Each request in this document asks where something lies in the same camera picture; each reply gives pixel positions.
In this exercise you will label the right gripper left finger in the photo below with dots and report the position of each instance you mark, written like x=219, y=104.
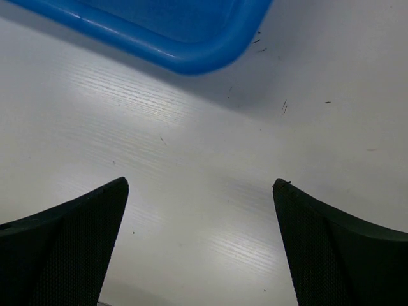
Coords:
x=60, y=256

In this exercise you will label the blue plastic bin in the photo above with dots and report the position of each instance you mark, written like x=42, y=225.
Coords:
x=187, y=37

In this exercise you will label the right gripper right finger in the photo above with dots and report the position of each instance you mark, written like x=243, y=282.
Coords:
x=336, y=258

